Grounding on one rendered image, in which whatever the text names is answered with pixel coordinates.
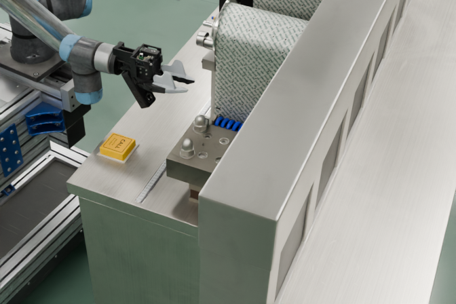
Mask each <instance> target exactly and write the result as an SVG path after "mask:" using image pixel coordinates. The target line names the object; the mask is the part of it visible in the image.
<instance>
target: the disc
mask: <svg viewBox="0 0 456 304"><path fill-rule="evenodd" d="M230 3H236V4H238V3H237V1H236V0H227V1H226V2H225V3H224V5H223V6H222V8H221V10H220V13H219V15H218V18H217V21H216V25H215V28H214V35H213V52H214V55H215V57H216V38H217V33H218V29H219V24H220V21H221V18H222V15H223V13H224V11H225V9H226V7H227V6H228V5H229V4H230Z"/></svg>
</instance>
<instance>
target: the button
mask: <svg viewBox="0 0 456 304"><path fill-rule="evenodd" d="M135 146H136V140H135V139H133V138H129V137H127V136H123V135H121V134H116V133H114V132H113V133H112V134H111V135H110V137H108V139H106V141H105V142H104V143H103V144H102V146H101V147H100V154H103V155H106V156H109V157H112V158H115V159H118V160H121V161H124V159H125V158H127V156H128V155H129V154H130V152H131V151H132V150H133V148H134V147H135Z"/></svg>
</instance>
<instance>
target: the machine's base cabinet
mask: <svg viewBox="0 0 456 304"><path fill-rule="evenodd" d="M78 198H79V207H80V211H81V219H82V224H83V232H84V237H85V245H86V250H87V255H88V263H89V268H90V275H91V281H92V289H93V293H94V302H95V304H200V247H199V246H198V238H197V237H193V236H192V235H188V234H186V233H182V232H179V231H177V230H174V229H171V228H168V227H164V226H163V225H159V224H157V223H153V222H151V221H148V220H145V219H143V218H139V217H137V216H134V215H131V214H128V213H125V212H122V211H120V210H116V209H114V208H110V207H108V206H105V205H102V204H99V203H96V202H93V201H91V200H88V199H85V198H82V197H78Z"/></svg>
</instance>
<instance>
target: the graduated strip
mask: <svg viewBox="0 0 456 304"><path fill-rule="evenodd" d="M210 101H211V97H210V98H209V100H208V101H207V103H206V104H205V105H204V107H203V108H202V109H201V111H200V112H199V113H198V114H202V115H206V114H207V113H208V112H209V110H210ZM165 171H166V159H165V160H164V161H163V163H162V164H161V166H160V167H159V168H158V169H157V171H156V172H155V174H154V175H153V176H152V177H151V179H150V181H149V182H148V183H147V184H146V186H145V187H144V189H143V190H142V191H141V192H140V194H139V195H138V197H137V198H136V199H135V202H138V203H141V204H142V203H143V202H144V201H145V200H146V198H147V197H148V195H149V194H150V192H151V191H152V190H153V188H154V187H155V186H156V184H157V183H158V181H159V180H160V178H161V177H162V176H163V174H164V173H165Z"/></svg>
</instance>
